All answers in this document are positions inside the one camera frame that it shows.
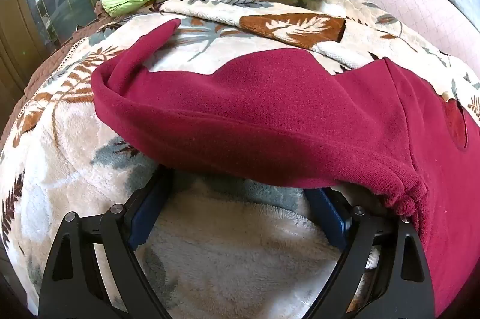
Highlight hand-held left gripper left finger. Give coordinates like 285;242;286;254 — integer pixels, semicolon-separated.
37;166;175;319

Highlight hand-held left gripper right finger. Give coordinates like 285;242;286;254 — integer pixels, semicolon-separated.
304;186;437;319

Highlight dark red fleece garment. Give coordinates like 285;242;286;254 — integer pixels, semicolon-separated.
91;18;480;318

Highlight leaf print fleece blanket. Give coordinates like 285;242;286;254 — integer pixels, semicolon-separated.
0;0;480;319

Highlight brown lace-edged bedcover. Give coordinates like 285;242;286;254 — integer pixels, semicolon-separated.
22;0;113;98

